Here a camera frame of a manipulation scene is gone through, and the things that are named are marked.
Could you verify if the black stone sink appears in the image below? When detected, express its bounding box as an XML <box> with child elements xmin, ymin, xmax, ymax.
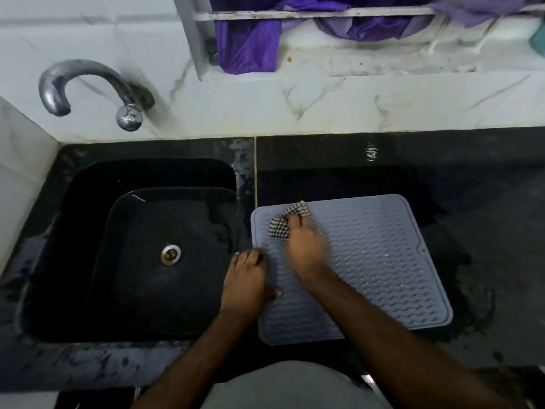
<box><xmin>19</xmin><ymin>157</ymin><xmax>238</xmax><ymax>344</ymax></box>

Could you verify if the person's grey shirt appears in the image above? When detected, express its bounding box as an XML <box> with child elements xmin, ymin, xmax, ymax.
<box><xmin>202</xmin><ymin>360</ymin><xmax>392</xmax><ymax>409</ymax></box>

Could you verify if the person's right forearm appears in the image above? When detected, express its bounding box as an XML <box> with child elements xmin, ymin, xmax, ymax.
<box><xmin>304</xmin><ymin>268</ymin><xmax>512</xmax><ymax>409</ymax></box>

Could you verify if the person's left hand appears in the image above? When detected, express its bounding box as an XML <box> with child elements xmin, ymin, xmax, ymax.
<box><xmin>220</xmin><ymin>247</ymin><xmax>283</xmax><ymax>315</ymax></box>

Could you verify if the white window grille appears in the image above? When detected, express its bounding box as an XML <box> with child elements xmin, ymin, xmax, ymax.
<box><xmin>194</xmin><ymin>3</ymin><xmax>545</xmax><ymax>56</ymax></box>

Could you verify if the metal sink drain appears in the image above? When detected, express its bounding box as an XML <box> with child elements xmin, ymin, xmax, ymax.
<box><xmin>160</xmin><ymin>244</ymin><xmax>182</xmax><ymax>267</ymax></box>

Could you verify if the teal plastic box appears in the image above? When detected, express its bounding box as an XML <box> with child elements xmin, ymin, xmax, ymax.
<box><xmin>530</xmin><ymin>27</ymin><xmax>545</xmax><ymax>58</ymax></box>

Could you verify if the chrome wall faucet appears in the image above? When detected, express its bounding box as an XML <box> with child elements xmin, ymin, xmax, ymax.
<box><xmin>38</xmin><ymin>59</ymin><xmax>156</xmax><ymax>132</ymax></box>

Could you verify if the purple satin curtain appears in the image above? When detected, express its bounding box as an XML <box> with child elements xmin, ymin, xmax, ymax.
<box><xmin>208</xmin><ymin>0</ymin><xmax>545</xmax><ymax>76</ymax></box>

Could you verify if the person's right hand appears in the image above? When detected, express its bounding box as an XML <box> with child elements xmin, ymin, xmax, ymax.
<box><xmin>283</xmin><ymin>213</ymin><xmax>333</xmax><ymax>286</ymax></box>

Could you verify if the person's left forearm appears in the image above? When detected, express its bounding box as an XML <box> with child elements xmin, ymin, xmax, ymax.
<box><xmin>132</xmin><ymin>304</ymin><xmax>256</xmax><ymax>409</ymax></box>

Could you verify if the grey window frame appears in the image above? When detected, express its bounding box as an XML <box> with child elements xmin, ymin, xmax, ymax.
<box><xmin>172</xmin><ymin>0</ymin><xmax>218</xmax><ymax>81</ymax></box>

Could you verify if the grey silicone mat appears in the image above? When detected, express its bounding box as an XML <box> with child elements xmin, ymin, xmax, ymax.
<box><xmin>250</xmin><ymin>194</ymin><xmax>454</xmax><ymax>347</ymax></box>

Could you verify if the checkered cleaning cloth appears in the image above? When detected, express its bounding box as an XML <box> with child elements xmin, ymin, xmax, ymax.
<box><xmin>268</xmin><ymin>201</ymin><xmax>312</xmax><ymax>241</ymax></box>

